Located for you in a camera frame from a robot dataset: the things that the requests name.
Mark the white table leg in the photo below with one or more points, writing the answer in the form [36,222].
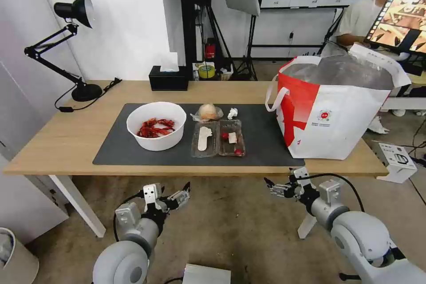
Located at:
[306,227]
[81,207]

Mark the yellow tape roll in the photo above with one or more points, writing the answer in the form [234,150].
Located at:
[206,71]

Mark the white trash bin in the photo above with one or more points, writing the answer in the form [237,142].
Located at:
[15,260]

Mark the black light stand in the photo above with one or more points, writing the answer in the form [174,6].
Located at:
[248,51]

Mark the computer monitor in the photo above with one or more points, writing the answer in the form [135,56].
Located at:
[399,14]

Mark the black desk lamp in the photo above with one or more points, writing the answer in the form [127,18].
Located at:
[80,7]

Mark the red crayfish shells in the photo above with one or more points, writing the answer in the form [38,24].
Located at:
[155,127]

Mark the white printed carton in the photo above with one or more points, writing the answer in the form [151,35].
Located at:
[396,161]

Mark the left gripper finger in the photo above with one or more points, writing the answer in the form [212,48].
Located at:
[181,203]
[179,192]

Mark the red and white takeout bag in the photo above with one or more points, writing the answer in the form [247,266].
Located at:
[336,117]

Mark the black tissue box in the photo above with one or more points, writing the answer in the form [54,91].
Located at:
[168,79]

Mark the black desk mat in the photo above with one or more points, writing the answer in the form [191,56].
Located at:
[266,137]

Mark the white shoe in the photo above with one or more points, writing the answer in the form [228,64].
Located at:
[377,125]

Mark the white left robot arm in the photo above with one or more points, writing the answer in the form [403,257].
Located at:
[133,230]

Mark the bun in clear wrap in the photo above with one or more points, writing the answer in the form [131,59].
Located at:
[209,111]

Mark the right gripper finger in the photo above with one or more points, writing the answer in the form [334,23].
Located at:
[276,184]
[279,194]

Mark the white cabinet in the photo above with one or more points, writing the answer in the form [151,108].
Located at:
[23,204]

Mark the grey ribbed box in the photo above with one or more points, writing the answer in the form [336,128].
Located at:
[208,274]

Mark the black upright column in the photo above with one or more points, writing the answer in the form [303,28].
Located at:
[194,14]

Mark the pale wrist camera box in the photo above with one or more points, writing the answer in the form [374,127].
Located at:
[152,193]
[300,173]

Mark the white round bowl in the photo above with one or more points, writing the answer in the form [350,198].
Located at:
[156,142]

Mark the small red fruit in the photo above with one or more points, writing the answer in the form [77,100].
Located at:
[225,136]
[238,152]

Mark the crumpled white tissue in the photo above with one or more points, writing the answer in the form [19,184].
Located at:
[233,113]

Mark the red and black canister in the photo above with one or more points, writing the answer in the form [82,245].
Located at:
[209,49]

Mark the person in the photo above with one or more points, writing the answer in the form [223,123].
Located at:
[356,14]

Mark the clear plastic clamshell container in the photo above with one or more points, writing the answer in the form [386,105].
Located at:
[229,127]

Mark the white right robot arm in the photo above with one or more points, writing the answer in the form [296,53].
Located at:
[359,234]

